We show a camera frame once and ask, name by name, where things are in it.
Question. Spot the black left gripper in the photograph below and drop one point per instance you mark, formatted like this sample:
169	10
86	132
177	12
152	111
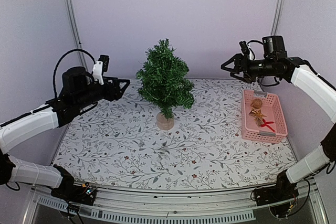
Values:
116	94

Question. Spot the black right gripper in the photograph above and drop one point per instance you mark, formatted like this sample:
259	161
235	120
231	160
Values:
239	59

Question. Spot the small green christmas tree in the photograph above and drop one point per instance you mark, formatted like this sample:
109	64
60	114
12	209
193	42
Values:
164	82

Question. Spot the gold star tree topper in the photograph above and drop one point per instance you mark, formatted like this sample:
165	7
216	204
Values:
257	114

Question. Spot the pink plastic basket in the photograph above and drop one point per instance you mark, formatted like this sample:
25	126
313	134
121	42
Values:
271	107

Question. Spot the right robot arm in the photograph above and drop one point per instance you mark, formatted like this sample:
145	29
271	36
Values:
300	74

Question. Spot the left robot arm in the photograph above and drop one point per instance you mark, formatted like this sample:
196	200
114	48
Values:
81	91

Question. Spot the gold bell ornament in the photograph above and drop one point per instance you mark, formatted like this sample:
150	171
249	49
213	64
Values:
259	122

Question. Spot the floral patterned table mat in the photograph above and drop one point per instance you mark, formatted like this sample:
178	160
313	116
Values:
119	144

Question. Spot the red ribbon bow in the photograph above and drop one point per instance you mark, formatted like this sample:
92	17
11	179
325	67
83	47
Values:
267	124

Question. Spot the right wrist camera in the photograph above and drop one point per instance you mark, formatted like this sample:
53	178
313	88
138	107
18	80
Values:
246	50

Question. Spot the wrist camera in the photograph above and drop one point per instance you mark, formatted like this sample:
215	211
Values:
99	68
246	50

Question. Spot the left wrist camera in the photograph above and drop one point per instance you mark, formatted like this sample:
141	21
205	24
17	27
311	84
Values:
99	68

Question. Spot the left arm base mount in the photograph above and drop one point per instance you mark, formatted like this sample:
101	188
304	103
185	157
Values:
83	194

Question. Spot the front aluminium rail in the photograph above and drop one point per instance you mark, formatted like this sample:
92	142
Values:
122	205

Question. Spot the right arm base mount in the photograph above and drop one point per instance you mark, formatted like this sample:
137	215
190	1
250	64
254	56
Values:
283	194

